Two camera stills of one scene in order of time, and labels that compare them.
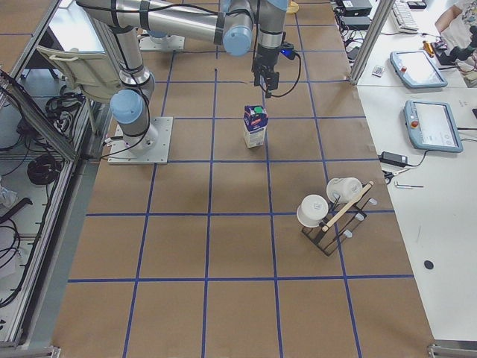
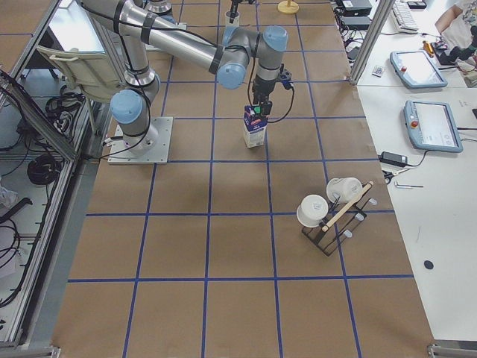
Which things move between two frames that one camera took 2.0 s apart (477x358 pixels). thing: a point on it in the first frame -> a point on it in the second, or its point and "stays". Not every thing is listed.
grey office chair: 93,73 stays
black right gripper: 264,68 -> 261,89
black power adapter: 393,159 stays
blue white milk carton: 255,124 stays
